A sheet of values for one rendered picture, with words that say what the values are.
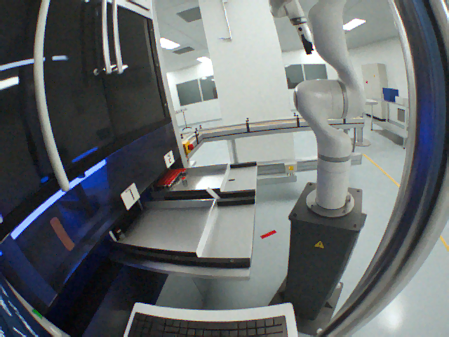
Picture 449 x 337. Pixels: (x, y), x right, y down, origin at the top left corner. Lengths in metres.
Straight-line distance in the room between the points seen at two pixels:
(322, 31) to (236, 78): 1.87
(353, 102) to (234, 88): 1.87
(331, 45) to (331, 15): 0.08
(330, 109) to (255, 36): 1.92
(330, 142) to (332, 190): 0.16
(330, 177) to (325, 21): 0.45
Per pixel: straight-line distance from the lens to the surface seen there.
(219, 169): 1.02
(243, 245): 0.54
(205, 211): 0.70
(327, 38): 0.51
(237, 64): 2.31
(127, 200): 0.66
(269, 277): 1.51
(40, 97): 0.44
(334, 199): 0.65
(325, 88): 0.54
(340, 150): 0.57
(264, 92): 2.28
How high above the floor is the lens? 1.27
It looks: 23 degrees down
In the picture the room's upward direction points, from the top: 11 degrees counter-clockwise
